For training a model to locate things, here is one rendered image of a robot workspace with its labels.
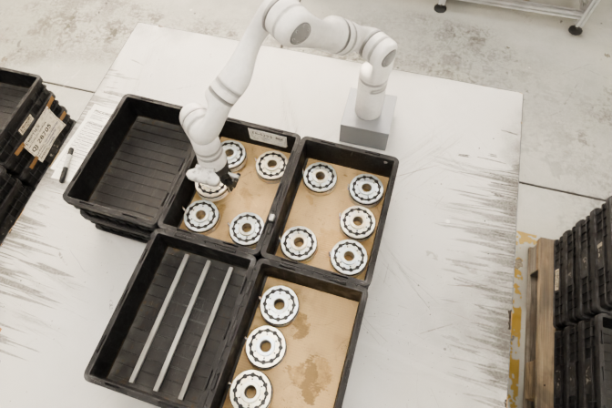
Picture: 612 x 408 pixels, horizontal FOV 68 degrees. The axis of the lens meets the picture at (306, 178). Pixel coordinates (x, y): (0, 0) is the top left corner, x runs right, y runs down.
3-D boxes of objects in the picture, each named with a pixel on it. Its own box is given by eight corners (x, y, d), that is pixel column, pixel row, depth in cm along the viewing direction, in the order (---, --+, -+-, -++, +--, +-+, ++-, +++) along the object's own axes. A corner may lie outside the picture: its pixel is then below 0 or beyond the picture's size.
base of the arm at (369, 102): (355, 97, 160) (360, 63, 145) (382, 100, 159) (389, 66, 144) (353, 118, 156) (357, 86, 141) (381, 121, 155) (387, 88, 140)
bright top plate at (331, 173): (308, 159, 142) (308, 158, 142) (340, 167, 141) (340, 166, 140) (300, 188, 138) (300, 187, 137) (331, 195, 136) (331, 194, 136)
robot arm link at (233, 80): (198, 75, 103) (219, 99, 100) (273, -22, 96) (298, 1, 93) (223, 85, 111) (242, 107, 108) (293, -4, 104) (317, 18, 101)
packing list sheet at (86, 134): (90, 103, 175) (89, 102, 174) (145, 115, 171) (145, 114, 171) (45, 176, 160) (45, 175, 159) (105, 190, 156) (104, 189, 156)
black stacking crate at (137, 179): (137, 115, 158) (126, 94, 148) (217, 134, 153) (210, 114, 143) (79, 216, 140) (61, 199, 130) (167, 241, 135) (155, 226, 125)
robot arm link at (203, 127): (190, 147, 104) (228, 101, 100) (172, 121, 108) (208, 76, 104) (210, 151, 110) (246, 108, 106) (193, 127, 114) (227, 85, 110)
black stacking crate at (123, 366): (168, 242, 135) (156, 228, 125) (261, 270, 130) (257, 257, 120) (102, 382, 117) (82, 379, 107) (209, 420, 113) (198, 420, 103)
